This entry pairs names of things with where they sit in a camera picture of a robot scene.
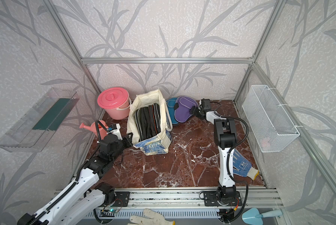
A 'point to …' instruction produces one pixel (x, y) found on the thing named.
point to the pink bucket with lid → (116, 101)
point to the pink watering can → (103, 131)
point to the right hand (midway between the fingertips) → (193, 110)
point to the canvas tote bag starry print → (159, 144)
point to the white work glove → (150, 217)
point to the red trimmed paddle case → (156, 127)
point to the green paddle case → (137, 114)
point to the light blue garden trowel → (250, 215)
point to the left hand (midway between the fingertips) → (134, 134)
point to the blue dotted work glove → (242, 166)
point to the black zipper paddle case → (145, 130)
